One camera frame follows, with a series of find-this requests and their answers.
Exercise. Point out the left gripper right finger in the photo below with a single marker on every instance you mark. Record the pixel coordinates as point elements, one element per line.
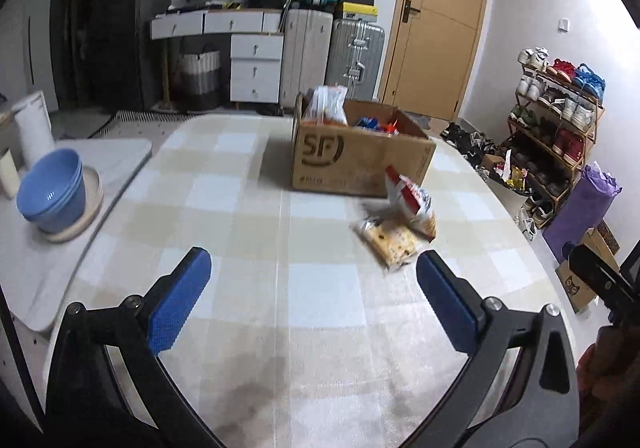
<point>517,387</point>

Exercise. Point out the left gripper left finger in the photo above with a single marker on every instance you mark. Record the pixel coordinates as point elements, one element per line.
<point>107,386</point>

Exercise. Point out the clear bread package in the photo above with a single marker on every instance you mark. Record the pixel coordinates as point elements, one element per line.
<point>390,239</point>

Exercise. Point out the white red noodle snack bag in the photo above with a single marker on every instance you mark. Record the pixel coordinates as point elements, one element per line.
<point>413,203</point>

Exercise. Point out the right hand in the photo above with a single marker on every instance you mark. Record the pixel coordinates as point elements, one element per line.
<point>610,364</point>

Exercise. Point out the small cardboard box on floor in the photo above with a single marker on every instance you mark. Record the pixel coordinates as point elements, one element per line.
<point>581,271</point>

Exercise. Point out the purple bag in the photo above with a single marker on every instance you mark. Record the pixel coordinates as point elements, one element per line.
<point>585,207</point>

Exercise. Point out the shoe rack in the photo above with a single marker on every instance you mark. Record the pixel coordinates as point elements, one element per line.
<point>553,127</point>

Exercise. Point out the blue bowl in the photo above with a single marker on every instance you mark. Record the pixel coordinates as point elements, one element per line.
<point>52,195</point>

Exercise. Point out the patterned floor rug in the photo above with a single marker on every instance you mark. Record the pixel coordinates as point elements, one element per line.
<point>161,126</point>

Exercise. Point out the SF cardboard box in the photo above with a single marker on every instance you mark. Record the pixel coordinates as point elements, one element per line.
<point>351,159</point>

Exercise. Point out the striped laundry basket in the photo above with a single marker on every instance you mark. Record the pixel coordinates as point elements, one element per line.
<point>197,83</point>

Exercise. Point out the wooden door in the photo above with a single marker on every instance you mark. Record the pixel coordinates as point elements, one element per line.
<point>430,55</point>

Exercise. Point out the white snack bag in box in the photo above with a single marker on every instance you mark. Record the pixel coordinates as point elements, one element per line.
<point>326,106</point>

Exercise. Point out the silver suitcase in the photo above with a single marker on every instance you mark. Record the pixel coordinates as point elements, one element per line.
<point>355,57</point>

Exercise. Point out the yellow black shoe box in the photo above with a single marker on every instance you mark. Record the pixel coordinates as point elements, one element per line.
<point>356,12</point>

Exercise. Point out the white drawer desk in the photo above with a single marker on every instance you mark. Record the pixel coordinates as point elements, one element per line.
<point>256,46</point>

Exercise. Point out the beige suitcase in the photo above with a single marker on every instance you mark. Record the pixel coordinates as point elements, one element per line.
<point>307,37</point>

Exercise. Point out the black refrigerator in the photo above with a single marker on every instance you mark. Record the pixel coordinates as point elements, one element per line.
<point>127,74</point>

